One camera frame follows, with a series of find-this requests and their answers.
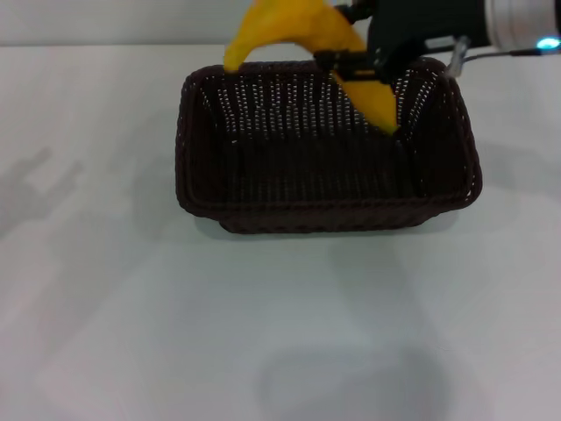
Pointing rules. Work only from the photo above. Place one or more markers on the dark brown woven basket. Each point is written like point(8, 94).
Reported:
point(315, 184)

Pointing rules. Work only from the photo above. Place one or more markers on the yellow banana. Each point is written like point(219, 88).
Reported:
point(307, 22)

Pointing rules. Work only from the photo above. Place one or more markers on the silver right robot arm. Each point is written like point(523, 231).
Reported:
point(521, 19)

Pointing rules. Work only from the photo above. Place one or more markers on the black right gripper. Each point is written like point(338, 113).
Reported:
point(421, 22)

